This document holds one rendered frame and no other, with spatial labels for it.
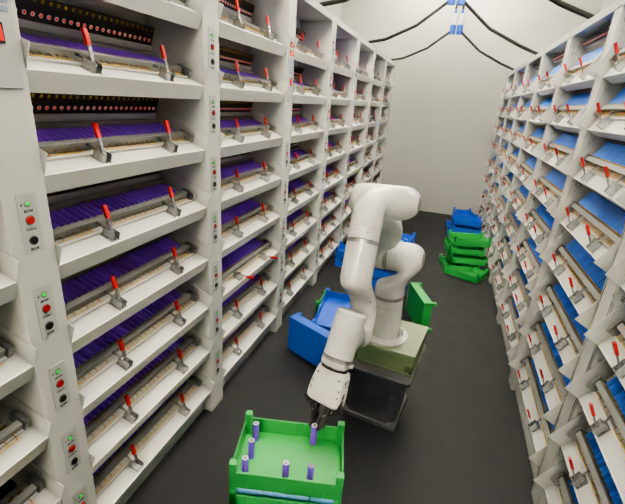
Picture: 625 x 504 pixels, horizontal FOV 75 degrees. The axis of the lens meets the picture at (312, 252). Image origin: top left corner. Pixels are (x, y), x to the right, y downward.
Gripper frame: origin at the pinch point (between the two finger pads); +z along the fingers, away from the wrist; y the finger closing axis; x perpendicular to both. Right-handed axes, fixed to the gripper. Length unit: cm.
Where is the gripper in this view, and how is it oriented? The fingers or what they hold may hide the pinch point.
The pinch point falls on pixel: (317, 420)
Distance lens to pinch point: 120.6
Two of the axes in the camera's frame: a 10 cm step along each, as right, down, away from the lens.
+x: -4.9, -1.7, -8.5
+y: -8.1, -2.6, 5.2
